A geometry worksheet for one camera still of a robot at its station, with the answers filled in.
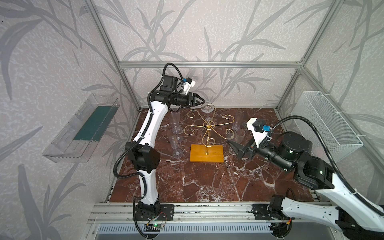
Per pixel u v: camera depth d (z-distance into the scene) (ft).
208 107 2.46
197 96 2.33
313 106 2.88
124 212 2.47
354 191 1.25
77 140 2.08
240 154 1.50
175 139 3.25
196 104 2.47
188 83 2.34
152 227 2.36
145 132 1.67
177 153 3.09
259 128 1.34
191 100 2.25
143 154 1.62
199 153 3.08
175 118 2.77
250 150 1.48
